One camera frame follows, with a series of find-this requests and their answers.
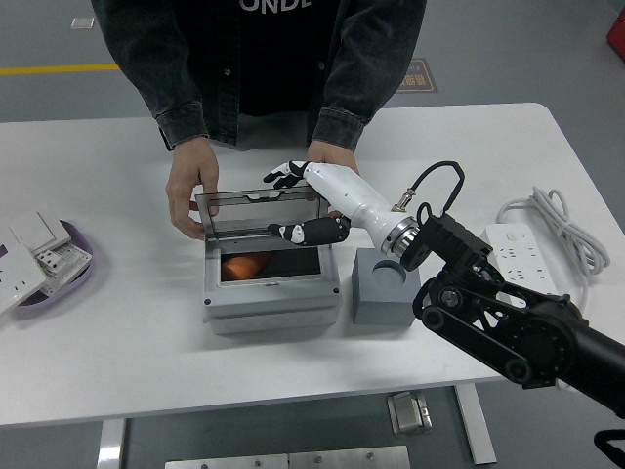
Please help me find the white power strip cord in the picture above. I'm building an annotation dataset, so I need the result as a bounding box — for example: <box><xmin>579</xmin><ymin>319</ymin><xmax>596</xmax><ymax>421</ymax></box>
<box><xmin>496</xmin><ymin>185</ymin><xmax>612</xmax><ymax>314</ymax></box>

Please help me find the person torso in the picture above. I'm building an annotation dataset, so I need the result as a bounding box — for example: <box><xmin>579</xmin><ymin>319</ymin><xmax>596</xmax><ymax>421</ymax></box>
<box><xmin>90</xmin><ymin>0</ymin><xmax>429</xmax><ymax>148</ymax></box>

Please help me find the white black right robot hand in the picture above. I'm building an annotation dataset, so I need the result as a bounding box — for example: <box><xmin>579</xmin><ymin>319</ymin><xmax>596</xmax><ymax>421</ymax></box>
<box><xmin>263</xmin><ymin>159</ymin><xmax>406</xmax><ymax>245</ymax></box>

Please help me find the black cable loop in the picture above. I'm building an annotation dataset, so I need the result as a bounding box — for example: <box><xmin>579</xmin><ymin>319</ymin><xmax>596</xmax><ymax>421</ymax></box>
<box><xmin>593</xmin><ymin>428</ymin><xmax>625</xmax><ymax>469</ymax></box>

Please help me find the yellow floor tape line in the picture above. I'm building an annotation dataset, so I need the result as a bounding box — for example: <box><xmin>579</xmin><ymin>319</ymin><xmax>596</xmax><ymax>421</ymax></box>
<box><xmin>0</xmin><ymin>62</ymin><xmax>121</xmax><ymax>77</ymax></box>

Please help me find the white table leg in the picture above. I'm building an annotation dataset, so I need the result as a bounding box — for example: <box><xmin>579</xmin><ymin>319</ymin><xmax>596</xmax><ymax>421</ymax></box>
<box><xmin>96</xmin><ymin>418</ymin><xmax>127</xmax><ymax>469</ymax></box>
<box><xmin>453</xmin><ymin>384</ymin><xmax>498</xmax><ymax>465</ymax></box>

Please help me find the red object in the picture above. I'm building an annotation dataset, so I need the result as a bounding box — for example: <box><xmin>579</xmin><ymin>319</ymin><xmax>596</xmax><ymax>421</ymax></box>
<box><xmin>604</xmin><ymin>9</ymin><xmax>625</xmax><ymax>50</ymax></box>

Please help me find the grey metal base plate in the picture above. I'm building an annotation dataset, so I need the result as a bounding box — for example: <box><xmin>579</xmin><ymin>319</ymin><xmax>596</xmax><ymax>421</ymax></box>
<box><xmin>164</xmin><ymin>445</ymin><xmax>411</xmax><ymax>469</ymax></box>

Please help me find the grey cube with round recess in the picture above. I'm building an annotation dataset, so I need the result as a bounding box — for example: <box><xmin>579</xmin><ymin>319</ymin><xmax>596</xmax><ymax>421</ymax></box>
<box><xmin>351</xmin><ymin>247</ymin><xmax>422</xmax><ymax>327</ymax></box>

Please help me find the white wall switch plate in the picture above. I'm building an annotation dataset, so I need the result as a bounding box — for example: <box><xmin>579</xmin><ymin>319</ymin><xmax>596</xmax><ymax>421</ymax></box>
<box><xmin>7</xmin><ymin>209</ymin><xmax>73</xmax><ymax>255</ymax></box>

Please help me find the brown floor sign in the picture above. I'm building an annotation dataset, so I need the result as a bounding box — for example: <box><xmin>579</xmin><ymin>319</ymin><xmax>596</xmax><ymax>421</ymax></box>
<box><xmin>395</xmin><ymin>57</ymin><xmax>439</xmax><ymax>94</ymax></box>

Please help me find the grey box with hinged lid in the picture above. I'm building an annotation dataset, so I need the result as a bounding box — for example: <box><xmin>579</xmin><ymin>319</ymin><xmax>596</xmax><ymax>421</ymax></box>
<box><xmin>193</xmin><ymin>184</ymin><xmax>342</xmax><ymax>336</ymax></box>

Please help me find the silver metal box under table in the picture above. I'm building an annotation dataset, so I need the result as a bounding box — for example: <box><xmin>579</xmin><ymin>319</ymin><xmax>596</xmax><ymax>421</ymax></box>
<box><xmin>387</xmin><ymin>390</ymin><xmax>434</xmax><ymax>435</ymax></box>

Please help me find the white power strip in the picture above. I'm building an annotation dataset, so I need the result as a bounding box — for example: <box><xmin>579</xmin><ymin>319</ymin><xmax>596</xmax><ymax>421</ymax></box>
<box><xmin>480</xmin><ymin>222</ymin><xmax>563</xmax><ymax>298</ymax></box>

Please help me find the orange cylinder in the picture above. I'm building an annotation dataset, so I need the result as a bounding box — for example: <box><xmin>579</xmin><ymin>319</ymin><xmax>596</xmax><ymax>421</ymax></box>
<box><xmin>220</xmin><ymin>253</ymin><xmax>269</xmax><ymax>282</ymax></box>

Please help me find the person's left hand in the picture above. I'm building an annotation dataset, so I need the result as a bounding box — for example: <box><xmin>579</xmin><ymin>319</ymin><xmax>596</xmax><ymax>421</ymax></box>
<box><xmin>306</xmin><ymin>140</ymin><xmax>361</xmax><ymax>220</ymax></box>

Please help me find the purple tray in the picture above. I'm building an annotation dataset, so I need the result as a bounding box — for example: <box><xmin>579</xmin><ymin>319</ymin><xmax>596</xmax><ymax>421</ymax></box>
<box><xmin>9</xmin><ymin>219</ymin><xmax>95</xmax><ymax>320</ymax></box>

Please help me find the person's right hand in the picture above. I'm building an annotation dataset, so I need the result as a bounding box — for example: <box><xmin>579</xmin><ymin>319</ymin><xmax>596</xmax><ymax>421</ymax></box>
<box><xmin>164</xmin><ymin>141</ymin><xmax>221</xmax><ymax>240</ymax></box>

